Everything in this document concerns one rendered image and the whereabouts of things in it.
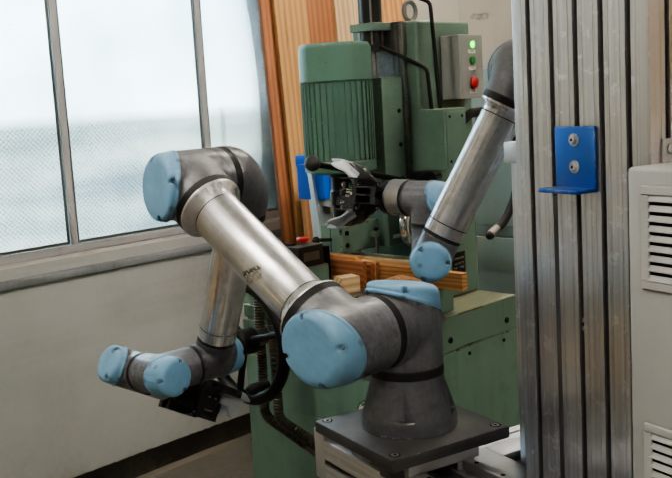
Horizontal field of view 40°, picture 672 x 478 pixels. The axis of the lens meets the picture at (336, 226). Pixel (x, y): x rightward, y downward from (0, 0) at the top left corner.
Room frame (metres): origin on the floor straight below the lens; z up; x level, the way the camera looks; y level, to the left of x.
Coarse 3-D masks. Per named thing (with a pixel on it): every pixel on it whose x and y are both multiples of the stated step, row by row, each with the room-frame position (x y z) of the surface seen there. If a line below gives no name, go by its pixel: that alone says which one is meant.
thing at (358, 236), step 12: (324, 228) 2.26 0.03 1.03; (348, 228) 2.24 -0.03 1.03; (360, 228) 2.27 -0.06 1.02; (372, 228) 2.30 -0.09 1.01; (336, 240) 2.23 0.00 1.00; (348, 240) 2.24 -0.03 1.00; (360, 240) 2.27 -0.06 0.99; (372, 240) 2.30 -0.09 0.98; (336, 252) 2.23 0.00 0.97; (348, 252) 2.23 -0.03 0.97
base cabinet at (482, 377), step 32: (448, 352) 2.21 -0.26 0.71; (480, 352) 2.29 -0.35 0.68; (512, 352) 2.39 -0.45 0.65; (288, 384) 2.20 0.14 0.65; (352, 384) 2.05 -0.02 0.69; (448, 384) 2.20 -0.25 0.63; (480, 384) 2.29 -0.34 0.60; (512, 384) 2.39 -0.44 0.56; (256, 416) 2.30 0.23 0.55; (288, 416) 2.20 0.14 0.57; (320, 416) 2.13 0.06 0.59; (512, 416) 2.39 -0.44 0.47; (256, 448) 2.30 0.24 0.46; (288, 448) 2.21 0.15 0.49
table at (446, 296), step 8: (360, 288) 2.11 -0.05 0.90; (248, 296) 2.29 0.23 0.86; (352, 296) 2.04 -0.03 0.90; (360, 296) 2.03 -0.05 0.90; (440, 296) 2.07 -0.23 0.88; (448, 296) 2.09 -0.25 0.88; (248, 304) 2.15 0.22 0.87; (448, 304) 2.09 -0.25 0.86; (248, 312) 2.15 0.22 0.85; (264, 312) 2.11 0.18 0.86
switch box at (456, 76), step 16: (448, 48) 2.37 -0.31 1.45; (464, 48) 2.36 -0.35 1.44; (480, 48) 2.41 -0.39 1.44; (448, 64) 2.37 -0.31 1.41; (464, 64) 2.36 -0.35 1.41; (480, 64) 2.41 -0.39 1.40; (448, 80) 2.37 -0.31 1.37; (464, 80) 2.36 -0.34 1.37; (480, 80) 2.41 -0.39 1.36; (448, 96) 2.38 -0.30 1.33; (464, 96) 2.36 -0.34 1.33; (480, 96) 2.41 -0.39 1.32
